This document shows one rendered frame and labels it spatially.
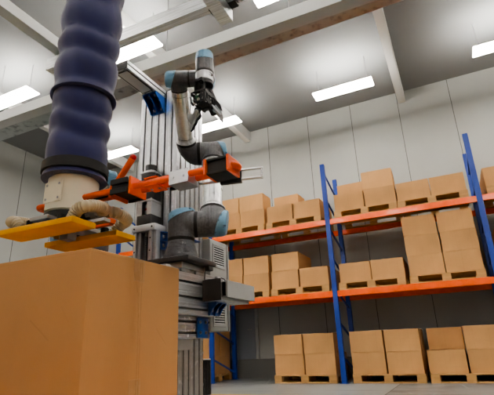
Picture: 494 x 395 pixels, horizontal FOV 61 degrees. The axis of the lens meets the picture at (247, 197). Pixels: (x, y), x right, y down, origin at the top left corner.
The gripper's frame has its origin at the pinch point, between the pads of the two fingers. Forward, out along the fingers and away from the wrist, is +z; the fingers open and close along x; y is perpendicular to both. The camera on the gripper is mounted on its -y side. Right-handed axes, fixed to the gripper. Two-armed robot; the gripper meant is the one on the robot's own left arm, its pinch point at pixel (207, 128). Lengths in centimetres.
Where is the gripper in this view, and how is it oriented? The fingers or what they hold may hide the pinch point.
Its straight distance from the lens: 173.7
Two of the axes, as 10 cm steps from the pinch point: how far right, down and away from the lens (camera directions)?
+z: 0.4, 9.4, -3.3
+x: 9.0, -1.8, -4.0
